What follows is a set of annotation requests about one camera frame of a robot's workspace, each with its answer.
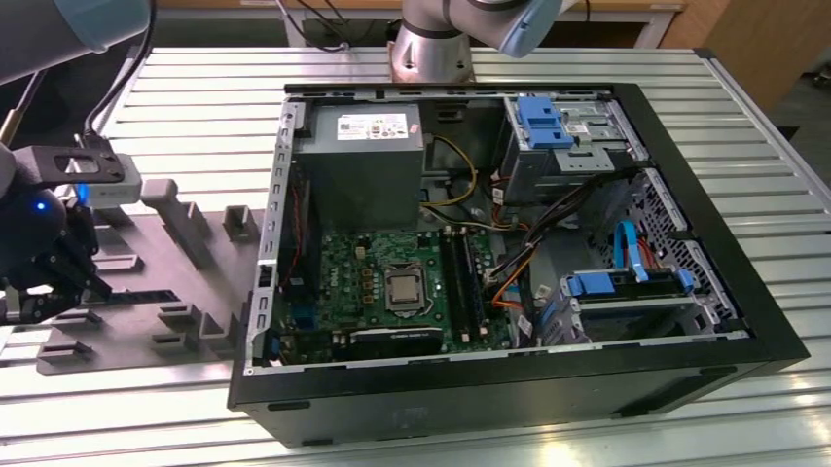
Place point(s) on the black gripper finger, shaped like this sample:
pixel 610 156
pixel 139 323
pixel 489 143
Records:
pixel 46 306
pixel 75 267

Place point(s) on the blue RAM stick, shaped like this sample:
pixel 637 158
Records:
pixel 139 297

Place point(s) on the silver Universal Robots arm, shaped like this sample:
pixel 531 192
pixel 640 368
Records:
pixel 429 48

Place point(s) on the black RAM slot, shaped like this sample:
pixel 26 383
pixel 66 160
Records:
pixel 457 287

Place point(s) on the grey parts rack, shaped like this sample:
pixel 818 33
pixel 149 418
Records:
pixel 150 262

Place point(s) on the green motherboard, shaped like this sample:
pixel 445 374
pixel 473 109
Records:
pixel 345 253

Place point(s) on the grey power supply unit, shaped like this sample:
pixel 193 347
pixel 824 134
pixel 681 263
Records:
pixel 357 180

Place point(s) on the black graphics card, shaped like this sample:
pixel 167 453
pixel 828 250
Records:
pixel 390 345

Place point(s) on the silver CPU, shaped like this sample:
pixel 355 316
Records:
pixel 406 290

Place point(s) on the metal CPU socket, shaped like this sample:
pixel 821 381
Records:
pixel 407 308

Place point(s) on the black PC case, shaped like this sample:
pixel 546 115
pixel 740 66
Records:
pixel 454 404

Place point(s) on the blue plastic bay latch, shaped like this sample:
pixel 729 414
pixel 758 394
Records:
pixel 542 126

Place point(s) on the hard disk in blue carrier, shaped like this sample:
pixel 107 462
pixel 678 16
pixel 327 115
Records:
pixel 594 284

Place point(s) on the metal optical drive cage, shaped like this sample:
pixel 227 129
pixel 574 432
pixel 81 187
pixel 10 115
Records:
pixel 585 160

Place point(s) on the metal disk bay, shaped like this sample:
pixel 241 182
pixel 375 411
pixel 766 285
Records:
pixel 640 302

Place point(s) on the white framed wooden desk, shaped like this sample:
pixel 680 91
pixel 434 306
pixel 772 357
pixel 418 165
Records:
pixel 656 29

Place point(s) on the wooden cabinet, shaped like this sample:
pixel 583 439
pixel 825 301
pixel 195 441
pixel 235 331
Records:
pixel 753 48

